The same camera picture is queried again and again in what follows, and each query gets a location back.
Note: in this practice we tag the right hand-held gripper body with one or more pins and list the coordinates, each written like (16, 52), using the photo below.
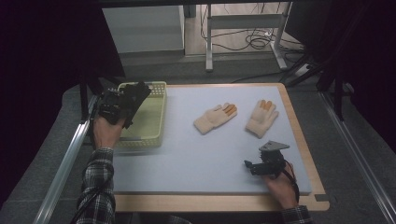
(271, 165)

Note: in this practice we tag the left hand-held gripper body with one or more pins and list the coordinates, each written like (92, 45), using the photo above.
(116, 104)

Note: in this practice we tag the pale yellow plastic basket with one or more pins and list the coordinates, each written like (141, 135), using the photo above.
(149, 121)

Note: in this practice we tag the beige knit glove orange fingertips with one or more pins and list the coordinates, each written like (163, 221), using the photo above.
(213, 118)
(261, 119)

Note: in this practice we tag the person's right hand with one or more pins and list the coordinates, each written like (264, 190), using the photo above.
(283, 189)

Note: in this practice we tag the person's left hand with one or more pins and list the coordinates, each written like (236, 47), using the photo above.
(106, 133)

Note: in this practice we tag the black stand legs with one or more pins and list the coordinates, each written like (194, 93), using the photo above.
(84, 96)

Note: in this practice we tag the grey foam mat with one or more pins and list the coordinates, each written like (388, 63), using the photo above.
(211, 161)

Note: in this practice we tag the white cabinet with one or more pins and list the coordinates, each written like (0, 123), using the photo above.
(143, 29)

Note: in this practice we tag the black tripod legs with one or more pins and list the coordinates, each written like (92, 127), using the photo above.
(327, 71)

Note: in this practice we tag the aluminium rail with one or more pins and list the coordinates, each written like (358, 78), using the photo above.
(358, 155)
(62, 174)

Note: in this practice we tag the white metal stand frame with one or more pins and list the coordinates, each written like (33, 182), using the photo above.
(246, 21)

